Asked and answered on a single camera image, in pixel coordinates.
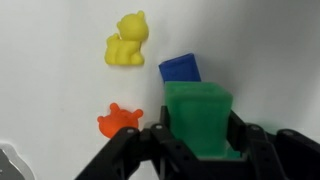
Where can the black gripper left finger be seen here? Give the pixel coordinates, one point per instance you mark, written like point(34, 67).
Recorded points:
point(140, 150)

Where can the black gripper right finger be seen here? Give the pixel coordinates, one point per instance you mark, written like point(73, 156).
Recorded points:
point(276, 153)

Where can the dark green toy cube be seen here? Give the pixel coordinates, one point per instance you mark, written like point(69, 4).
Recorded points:
point(198, 116)

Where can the blue toy cube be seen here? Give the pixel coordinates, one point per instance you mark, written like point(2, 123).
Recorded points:
point(181, 68)

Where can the orange toy animal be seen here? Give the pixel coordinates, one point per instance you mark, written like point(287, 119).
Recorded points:
point(116, 121)

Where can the yellow toy bear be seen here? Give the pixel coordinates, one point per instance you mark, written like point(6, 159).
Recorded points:
point(128, 40)

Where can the grey metal mounting plate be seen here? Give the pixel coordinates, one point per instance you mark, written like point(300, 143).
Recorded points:
point(11, 165)

